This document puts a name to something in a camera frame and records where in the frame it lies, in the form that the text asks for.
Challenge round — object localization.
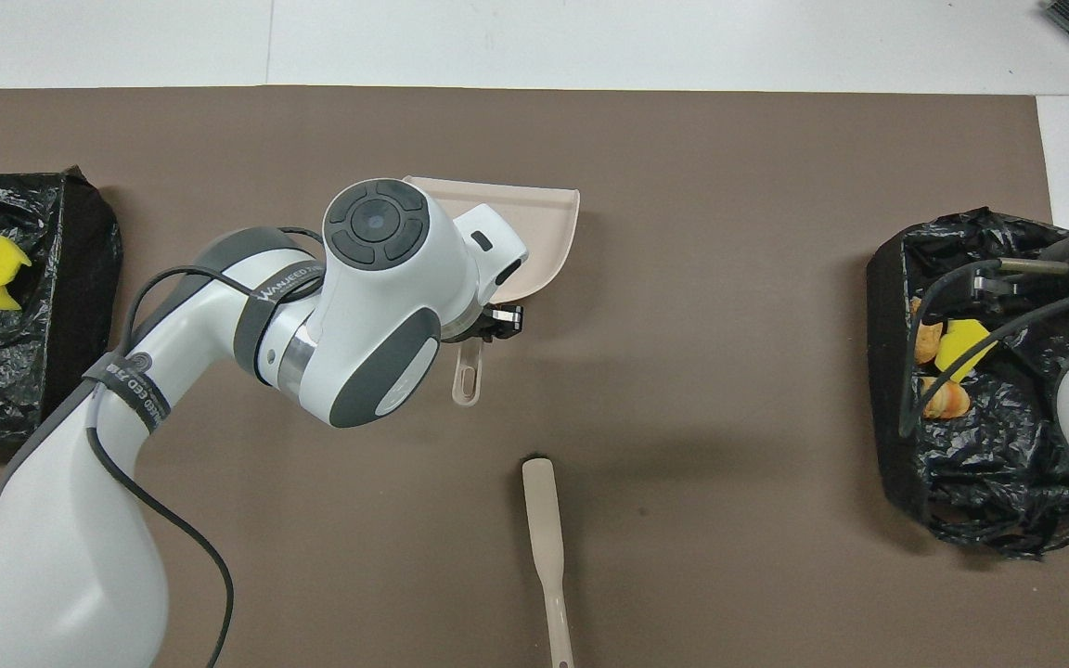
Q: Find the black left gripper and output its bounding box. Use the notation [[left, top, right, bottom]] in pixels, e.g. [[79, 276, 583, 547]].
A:
[[446, 304, 526, 346]]

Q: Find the plain yellow sponge piece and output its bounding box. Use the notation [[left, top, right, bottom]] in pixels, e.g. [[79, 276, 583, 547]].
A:
[[936, 318, 998, 383]]

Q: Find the brown oval toy bread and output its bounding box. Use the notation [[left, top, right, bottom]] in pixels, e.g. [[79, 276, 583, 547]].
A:
[[910, 297, 944, 365]]

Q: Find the beige plastic dustpan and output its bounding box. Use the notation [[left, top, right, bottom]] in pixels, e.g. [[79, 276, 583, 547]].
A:
[[402, 174, 582, 407]]

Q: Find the beige hand brush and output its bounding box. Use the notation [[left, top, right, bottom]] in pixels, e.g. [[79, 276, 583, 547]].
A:
[[522, 456, 576, 668]]

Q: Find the open bin with black bag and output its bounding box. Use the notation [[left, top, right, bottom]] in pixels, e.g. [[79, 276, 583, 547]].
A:
[[866, 206, 1069, 559]]

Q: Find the brown table mat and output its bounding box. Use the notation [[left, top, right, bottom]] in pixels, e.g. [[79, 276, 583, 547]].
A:
[[0, 85, 1069, 668]]

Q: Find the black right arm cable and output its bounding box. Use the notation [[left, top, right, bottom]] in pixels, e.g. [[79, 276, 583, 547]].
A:
[[899, 258, 1069, 439]]

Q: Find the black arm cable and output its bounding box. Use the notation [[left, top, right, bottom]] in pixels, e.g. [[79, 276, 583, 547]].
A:
[[899, 258, 1069, 439], [84, 227, 327, 668]]

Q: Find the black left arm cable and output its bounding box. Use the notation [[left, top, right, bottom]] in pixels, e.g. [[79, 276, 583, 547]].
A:
[[84, 227, 327, 668]]

